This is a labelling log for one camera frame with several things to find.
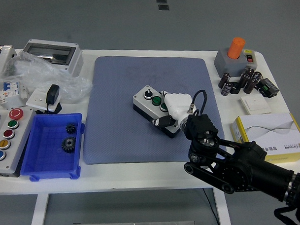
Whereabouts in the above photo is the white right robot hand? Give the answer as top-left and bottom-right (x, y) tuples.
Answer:
(151, 89), (199, 130)

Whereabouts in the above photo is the grey four-button control box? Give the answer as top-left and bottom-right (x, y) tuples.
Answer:
(132, 85), (183, 139)

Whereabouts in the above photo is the grey five-button control box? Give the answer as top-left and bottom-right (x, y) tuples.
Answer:
(0, 107), (35, 179)

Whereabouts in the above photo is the blue-grey padded mat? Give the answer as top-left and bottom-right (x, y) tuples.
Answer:
(83, 53), (229, 169)

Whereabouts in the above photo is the grey block holder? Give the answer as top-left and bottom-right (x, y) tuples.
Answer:
(213, 47), (249, 79)

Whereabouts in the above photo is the orange cylinder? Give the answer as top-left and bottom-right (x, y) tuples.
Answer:
(227, 36), (246, 60)

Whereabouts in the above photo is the yellow and white cardboard box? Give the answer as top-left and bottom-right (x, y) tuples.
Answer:
(229, 111), (300, 165)

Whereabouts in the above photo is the black module with green terminal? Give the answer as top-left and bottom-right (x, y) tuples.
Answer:
(254, 76), (280, 99)

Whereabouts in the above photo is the small black gear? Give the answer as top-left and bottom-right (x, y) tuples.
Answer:
(65, 123), (78, 135)

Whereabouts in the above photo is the white table leg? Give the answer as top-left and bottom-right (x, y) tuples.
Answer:
(211, 187), (234, 225)
(30, 192), (51, 225)

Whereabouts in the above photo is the large black gear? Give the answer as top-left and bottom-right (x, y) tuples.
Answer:
(61, 136), (77, 154)

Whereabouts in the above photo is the black power adapter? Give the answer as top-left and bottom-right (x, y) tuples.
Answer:
(35, 83), (64, 115)

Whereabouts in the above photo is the clear plastic bag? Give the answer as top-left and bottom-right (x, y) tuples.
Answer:
(0, 49), (95, 101)

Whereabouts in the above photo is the blue plastic bin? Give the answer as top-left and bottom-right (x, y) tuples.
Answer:
(20, 111), (86, 184)

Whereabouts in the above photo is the white circuit breaker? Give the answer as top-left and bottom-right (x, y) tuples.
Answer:
(1, 80), (22, 99)

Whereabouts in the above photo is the white device with orange print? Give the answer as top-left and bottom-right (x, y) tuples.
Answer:
(0, 90), (10, 106)

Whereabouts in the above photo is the white rectangular box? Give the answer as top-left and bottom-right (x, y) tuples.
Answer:
(0, 44), (18, 88)

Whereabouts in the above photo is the black ring core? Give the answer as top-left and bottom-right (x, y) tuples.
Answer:
(230, 81), (242, 94)

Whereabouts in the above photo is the white wall switch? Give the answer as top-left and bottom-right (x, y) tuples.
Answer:
(240, 94), (272, 115)

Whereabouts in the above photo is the grey switch with red button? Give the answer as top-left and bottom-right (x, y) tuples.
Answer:
(242, 49), (258, 70)

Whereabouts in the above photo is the black cable under table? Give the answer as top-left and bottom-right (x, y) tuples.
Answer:
(201, 188), (224, 225)

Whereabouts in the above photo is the grey enclosure with clear cover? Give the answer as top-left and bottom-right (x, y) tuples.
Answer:
(21, 38), (84, 78)

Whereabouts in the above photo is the white wall socket plate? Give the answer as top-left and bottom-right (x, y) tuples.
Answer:
(26, 87), (63, 110)

